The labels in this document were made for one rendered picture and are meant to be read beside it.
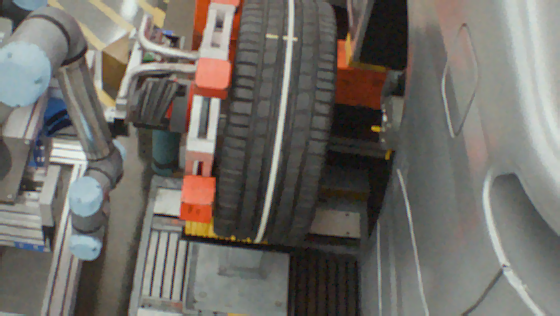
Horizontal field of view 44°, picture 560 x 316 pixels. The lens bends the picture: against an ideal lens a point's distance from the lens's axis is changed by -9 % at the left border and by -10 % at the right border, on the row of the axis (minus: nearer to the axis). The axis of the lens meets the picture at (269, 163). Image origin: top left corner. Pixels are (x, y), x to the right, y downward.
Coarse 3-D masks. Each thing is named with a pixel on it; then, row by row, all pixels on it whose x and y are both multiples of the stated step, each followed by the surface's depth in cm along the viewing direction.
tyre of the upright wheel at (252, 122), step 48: (288, 0) 185; (240, 48) 170; (336, 48) 173; (240, 96) 167; (288, 96) 168; (240, 144) 168; (288, 144) 169; (240, 192) 174; (288, 192) 173; (288, 240) 189
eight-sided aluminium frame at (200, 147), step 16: (208, 16) 185; (224, 16) 186; (208, 32) 178; (224, 32) 179; (208, 48) 174; (224, 48) 174; (192, 112) 172; (192, 128) 172; (208, 128) 172; (192, 144) 172; (208, 144) 172; (192, 160) 174; (208, 160) 174; (208, 176) 178
